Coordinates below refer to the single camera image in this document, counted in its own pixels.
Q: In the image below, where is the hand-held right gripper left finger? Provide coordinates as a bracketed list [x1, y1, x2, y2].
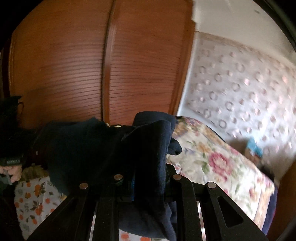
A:
[26, 173, 137, 241]

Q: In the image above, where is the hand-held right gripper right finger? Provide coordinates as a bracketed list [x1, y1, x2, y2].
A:
[165, 163, 270, 241]

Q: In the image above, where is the navy printed t-shirt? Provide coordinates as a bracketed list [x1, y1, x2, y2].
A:
[35, 111, 183, 241]

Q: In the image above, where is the person's left hand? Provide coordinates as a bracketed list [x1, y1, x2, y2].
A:
[0, 165, 23, 186]

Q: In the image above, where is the yellow plush toy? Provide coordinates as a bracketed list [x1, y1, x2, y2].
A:
[22, 163, 50, 180]

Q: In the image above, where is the floral quilt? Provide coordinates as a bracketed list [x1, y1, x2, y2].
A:
[166, 116, 277, 230]

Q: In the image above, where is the white orange-print sheet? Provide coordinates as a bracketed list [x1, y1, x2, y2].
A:
[14, 176, 153, 241]

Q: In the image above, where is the wooden louvered wardrobe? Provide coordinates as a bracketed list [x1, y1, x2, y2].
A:
[0, 0, 197, 130]

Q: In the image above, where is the navy blanket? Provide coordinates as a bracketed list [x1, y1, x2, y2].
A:
[261, 192, 278, 234]

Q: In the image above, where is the sheer circle-patterned curtain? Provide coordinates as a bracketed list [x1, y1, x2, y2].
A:
[177, 31, 296, 183]

